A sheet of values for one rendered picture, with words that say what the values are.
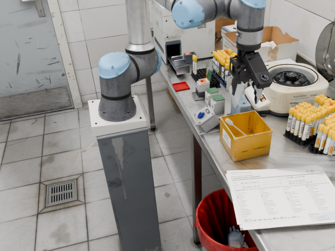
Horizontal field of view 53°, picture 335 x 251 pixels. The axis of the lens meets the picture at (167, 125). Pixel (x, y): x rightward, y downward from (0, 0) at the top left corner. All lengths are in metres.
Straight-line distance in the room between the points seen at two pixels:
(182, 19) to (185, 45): 0.88
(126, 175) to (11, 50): 1.91
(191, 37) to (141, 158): 0.72
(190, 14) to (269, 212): 0.57
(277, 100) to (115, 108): 0.61
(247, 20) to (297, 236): 0.59
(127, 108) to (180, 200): 1.04
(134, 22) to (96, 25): 1.78
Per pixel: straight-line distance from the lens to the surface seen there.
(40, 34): 3.02
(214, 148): 1.20
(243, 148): 1.12
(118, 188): 1.48
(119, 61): 1.24
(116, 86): 1.25
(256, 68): 1.01
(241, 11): 0.99
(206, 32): 1.81
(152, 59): 1.33
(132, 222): 1.66
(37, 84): 3.19
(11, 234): 2.31
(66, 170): 2.59
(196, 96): 1.47
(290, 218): 0.99
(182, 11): 0.92
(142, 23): 1.28
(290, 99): 1.35
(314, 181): 1.11
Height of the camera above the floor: 1.63
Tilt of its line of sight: 35 degrees down
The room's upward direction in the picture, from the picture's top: 4 degrees counter-clockwise
